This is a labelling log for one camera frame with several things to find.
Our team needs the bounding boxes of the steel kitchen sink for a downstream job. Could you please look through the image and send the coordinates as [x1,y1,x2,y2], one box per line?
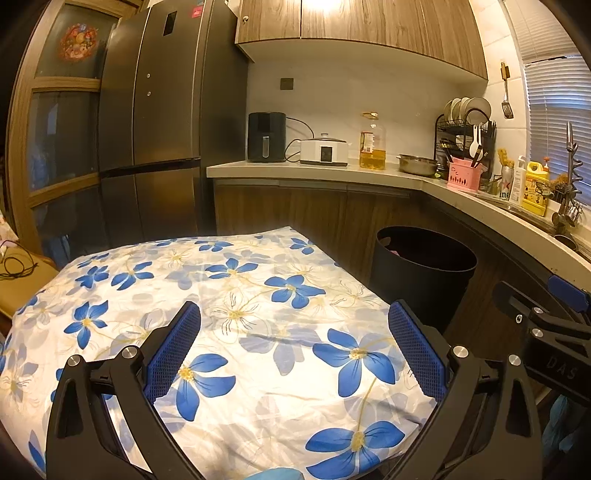
[485,194,580,252]

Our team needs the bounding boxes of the white pump bottle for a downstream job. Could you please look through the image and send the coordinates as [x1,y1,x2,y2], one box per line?
[509,156,527,206]

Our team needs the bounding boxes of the beige side table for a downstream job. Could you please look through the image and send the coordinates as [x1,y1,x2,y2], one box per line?
[0,244,60,319]

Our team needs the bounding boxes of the blue floral blanket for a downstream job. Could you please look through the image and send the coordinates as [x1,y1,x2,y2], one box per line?
[0,225,439,480]

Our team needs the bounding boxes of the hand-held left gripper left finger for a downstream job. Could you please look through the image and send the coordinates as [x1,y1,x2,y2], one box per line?
[46,300,204,480]

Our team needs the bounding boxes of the dark steel refrigerator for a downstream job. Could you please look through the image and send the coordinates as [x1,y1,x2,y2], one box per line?
[99,0,250,247]

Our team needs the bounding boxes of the wooden wall cabinet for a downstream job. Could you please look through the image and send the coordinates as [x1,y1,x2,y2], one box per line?
[235,0,489,80]

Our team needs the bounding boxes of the black wire sink basket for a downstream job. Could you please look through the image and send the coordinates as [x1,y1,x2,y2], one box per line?
[551,182,583,204]

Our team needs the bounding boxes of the cooking oil bottle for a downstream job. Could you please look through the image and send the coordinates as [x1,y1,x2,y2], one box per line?
[359,112,386,169]

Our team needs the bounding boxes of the steel basin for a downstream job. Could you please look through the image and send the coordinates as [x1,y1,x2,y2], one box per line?
[397,154,439,177]

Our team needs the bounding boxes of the wooden base cabinet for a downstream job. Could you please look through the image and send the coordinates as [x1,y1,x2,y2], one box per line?
[213,178,555,337]

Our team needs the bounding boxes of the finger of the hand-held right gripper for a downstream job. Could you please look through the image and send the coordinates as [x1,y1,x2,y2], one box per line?
[547,275,591,319]
[492,281,555,342]

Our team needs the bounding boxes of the yellow detergent bottle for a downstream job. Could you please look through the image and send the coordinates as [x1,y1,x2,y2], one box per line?
[522,158,552,217]

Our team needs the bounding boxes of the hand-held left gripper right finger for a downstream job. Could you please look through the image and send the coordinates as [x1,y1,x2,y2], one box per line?
[383,300,541,480]

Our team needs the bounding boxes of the white slow cooker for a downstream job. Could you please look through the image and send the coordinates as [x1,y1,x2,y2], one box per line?
[299,134,349,167]

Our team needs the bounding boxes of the black dish rack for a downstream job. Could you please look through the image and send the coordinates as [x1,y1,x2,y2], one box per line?
[434,113,497,178]

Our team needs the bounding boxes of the black power cable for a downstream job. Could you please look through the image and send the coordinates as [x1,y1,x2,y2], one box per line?
[284,117,315,163]

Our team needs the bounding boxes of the black round trash bin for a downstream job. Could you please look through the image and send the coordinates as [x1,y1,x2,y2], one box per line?
[372,225,478,335]

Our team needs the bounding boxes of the hanging slotted spatula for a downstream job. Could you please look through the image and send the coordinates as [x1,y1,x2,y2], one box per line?
[500,61,515,120]

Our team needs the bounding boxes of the thin black cable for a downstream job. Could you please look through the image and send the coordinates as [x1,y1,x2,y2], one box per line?
[0,256,40,280]

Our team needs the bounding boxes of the window blinds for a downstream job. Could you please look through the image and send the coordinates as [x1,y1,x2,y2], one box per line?
[503,0,591,206]

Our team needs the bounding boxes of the large white plate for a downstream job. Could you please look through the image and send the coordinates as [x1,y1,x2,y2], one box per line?
[464,97,491,123]

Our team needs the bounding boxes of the person's left hand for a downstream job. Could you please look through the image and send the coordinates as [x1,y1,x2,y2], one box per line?
[247,466,303,480]

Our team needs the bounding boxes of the steel spiral faucet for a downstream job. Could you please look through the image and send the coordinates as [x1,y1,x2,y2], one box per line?
[551,122,583,227]

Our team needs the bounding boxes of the person's right hand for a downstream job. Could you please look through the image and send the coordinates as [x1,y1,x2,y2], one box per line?
[541,394,575,457]

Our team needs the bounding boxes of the wooden glass door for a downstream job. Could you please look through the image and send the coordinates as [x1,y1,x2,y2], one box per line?
[7,0,139,264]

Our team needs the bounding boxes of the black air fryer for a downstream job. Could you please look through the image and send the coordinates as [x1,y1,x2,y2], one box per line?
[247,112,288,163]

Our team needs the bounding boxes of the red flower door decoration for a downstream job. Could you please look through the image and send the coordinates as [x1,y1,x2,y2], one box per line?
[59,24,100,61]

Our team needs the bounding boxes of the pink utensil holder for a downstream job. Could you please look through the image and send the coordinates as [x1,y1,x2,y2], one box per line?
[446,157,483,193]

